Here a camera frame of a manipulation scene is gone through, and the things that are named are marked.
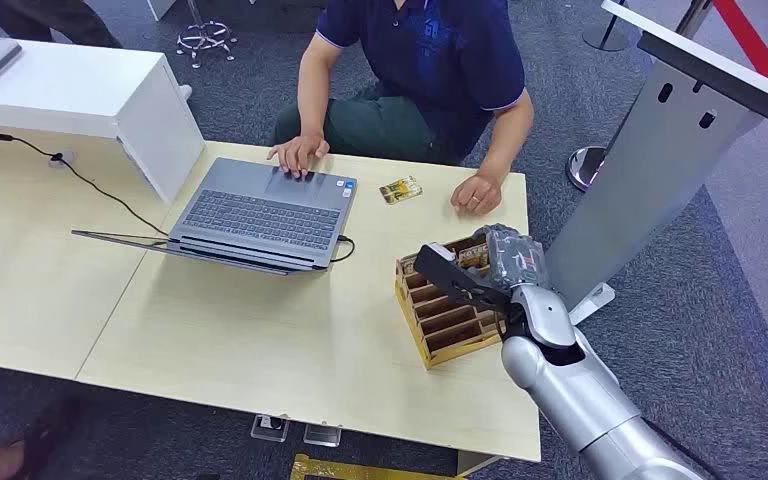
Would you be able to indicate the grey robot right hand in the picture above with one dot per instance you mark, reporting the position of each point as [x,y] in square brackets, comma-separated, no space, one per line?
[513,255]

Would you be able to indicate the person's left hand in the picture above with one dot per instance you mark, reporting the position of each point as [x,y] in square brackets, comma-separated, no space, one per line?
[477,195]

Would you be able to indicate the person's right hand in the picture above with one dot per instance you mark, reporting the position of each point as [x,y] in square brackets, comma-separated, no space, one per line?
[299,154]

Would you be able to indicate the person's right forearm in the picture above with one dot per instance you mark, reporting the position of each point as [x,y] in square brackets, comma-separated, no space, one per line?
[311,106]

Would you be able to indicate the person's left forearm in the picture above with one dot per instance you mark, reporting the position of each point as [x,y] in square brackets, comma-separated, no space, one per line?
[506,142]

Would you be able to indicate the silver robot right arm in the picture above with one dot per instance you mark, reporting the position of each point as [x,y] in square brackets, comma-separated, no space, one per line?
[583,397]

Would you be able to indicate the yellow card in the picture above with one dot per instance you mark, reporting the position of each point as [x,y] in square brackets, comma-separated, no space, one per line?
[400,190]

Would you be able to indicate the wooden slotted card holder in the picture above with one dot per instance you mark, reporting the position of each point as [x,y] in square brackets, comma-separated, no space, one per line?
[444,324]

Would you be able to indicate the person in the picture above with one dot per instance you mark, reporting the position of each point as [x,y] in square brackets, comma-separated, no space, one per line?
[424,53]

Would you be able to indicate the standing person's legs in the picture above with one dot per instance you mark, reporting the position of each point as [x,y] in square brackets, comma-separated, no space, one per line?
[46,20]

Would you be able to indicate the person's foot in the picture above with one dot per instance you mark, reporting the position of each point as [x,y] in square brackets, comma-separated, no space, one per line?
[0,454]

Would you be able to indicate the grey laptop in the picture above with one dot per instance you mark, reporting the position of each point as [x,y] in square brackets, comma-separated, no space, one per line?
[265,215]

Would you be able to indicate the chrome chair base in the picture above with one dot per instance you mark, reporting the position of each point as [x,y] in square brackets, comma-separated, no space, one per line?
[205,38]

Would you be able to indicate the white and grey kiosk stand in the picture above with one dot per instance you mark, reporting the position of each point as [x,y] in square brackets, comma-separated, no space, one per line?
[656,159]

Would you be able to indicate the white furniture corner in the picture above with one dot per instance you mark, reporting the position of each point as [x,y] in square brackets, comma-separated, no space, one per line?
[159,6]

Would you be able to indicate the white box cabinet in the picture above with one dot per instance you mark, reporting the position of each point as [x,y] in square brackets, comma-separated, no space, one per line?
[86,99]

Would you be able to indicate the clear floor socket cover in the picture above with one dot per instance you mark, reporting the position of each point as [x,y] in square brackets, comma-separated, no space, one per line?
[322,435]
[269,428]

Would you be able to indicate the red barrier belt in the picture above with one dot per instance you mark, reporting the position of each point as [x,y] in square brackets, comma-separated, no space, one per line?
[755,53]

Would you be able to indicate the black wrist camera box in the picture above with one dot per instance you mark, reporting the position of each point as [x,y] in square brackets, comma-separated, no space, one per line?
[453,275]

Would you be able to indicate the chrome stanchion post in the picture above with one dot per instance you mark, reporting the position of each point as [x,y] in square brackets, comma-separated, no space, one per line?
[606,40]
[583,169]

